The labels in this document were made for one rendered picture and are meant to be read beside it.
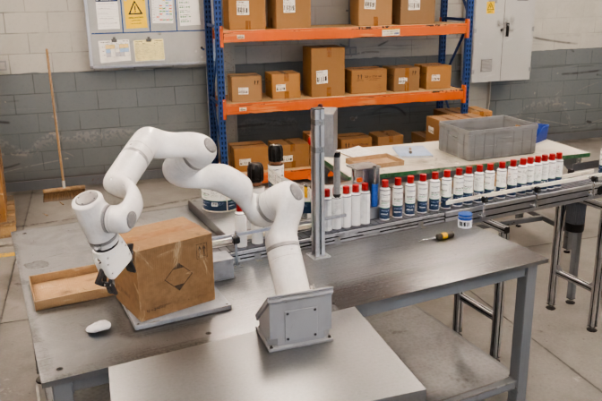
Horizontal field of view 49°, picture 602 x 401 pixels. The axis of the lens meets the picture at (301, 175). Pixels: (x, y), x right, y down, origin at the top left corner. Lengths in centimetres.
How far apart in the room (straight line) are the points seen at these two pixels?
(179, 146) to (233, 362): 72
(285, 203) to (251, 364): 55
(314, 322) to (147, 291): 61
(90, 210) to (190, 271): 74
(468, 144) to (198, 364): 305
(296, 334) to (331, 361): 15
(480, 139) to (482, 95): 379
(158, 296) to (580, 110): 781
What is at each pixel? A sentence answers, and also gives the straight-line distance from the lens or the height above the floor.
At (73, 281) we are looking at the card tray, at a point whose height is 83.
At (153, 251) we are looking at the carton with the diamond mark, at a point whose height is 111.
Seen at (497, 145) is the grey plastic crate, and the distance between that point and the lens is 494.
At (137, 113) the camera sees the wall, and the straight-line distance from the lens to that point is 731.
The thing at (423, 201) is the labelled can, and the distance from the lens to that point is 340.
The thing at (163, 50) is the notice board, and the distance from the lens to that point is 713.
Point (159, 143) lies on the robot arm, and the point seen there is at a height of 152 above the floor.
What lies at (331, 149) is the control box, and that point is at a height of 132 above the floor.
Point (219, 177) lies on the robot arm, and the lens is 225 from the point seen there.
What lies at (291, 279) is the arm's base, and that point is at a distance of 228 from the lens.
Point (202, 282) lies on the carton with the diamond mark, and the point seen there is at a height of 94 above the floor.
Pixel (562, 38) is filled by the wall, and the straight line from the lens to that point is 924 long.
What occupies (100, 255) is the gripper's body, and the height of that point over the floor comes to 128.
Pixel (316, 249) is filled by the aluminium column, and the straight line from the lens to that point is 297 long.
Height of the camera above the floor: 198
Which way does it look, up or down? 16 degrees down
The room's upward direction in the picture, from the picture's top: 1 degrees counter-clockwise
